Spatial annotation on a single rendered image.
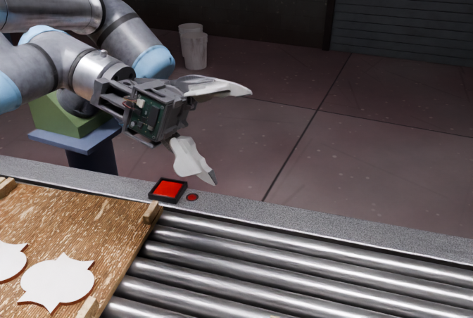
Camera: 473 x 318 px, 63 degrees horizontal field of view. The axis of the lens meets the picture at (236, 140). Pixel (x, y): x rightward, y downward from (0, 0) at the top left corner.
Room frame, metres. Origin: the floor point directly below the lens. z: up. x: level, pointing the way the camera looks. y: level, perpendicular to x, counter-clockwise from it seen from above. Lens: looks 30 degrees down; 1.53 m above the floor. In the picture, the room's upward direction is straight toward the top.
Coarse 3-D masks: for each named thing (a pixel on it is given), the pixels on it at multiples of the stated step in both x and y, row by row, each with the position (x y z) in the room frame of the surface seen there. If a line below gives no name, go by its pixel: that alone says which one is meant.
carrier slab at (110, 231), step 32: (32, 192) 0.76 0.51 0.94; (64, 192) 0.76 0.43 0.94; (0, 224) 0.65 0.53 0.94; (32, 224) 0.65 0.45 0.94; (64, 224) 0.65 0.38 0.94; (96, 224) 0.65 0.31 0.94; (128, 224) 0.65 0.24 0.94; (32, 256) 0.55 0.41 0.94; (96, 256) 0.55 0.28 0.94; (128, 256) 0.55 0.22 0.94; (0, 288) 0.48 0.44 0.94; (96, 288) 0.48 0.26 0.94
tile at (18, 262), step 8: (0, 240) 0.59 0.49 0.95; (0, 248) 0.57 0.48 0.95; (8, 248) 0.57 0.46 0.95; (16, 248) 0.57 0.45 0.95; (24, 248) 0.57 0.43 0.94; (0, 256) 0.55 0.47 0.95; (8, 256) 0.55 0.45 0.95; (16, 256) 0.55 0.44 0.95; (24, 256) 0.55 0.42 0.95; (0, 264) 0.53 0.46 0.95; (8, 264) 0.53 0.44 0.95; (16, 264) 0.53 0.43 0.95; (24, 264) 0.53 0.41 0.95; (0, 272) 0.51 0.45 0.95; (8, 272) 0.51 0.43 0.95; (16, 272) 0.51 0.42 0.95; (0, 280) 0.49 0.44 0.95; (8, 280) 0.49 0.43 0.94
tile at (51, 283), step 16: (64, 256) 0.55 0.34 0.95; (32, 272) 0.51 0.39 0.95; (48, 272) 0.51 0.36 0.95; (64, 272) 0.51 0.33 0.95; (80, 272) 0.51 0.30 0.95; (32, 288) 0.47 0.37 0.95; (48, 288) 0.47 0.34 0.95; (64, 288) 0.47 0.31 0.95; (80, 288) 0.47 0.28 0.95; (48, 304) 0.44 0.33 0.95; (64, 304) 0.44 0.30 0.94
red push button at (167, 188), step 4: (160, 184) 0.81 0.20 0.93; (164, 184) 0.81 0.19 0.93; (168, 184) 0.81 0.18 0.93; (172, 184) 0.81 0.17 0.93; (176, 184) 0.81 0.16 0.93; (180, 184) 0.81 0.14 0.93; (160, 188) 0.79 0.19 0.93; (164, 188) 0.79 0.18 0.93; (168, 188) 0.79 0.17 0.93; (172, 188) 0.79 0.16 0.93; (176, 188) 0.79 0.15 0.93; (180, 188) 0.79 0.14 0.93; (156, 192) 0.77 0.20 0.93; (160, 192) 0.77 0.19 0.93; (164, 192) 0.77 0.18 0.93; (168, 192) 0.77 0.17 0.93; (172, 192) 0.77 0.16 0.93; (176, 192) 0.77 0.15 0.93; (172, 196) 0.76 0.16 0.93
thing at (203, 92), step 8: (216, 80) 0.49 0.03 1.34; (224, 80) 0.50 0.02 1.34; (192, 88) 0.50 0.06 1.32; (200, 88) 0.50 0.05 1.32; (208, 88) 0.49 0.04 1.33; (216, 88) 0.47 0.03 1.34; (224, 88) 0.47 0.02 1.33; (232, 88) 0.48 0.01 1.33; (240, 88) 0.48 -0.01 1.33; (184, 96) 0.48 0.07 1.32; (192, 96) 0.50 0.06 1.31; (200, 96) 0.50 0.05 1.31; (208, 96) 0.49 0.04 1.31; (216, 96) 0.49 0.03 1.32; (224, 96) 0.48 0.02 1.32; (240, 96) 0.48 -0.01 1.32
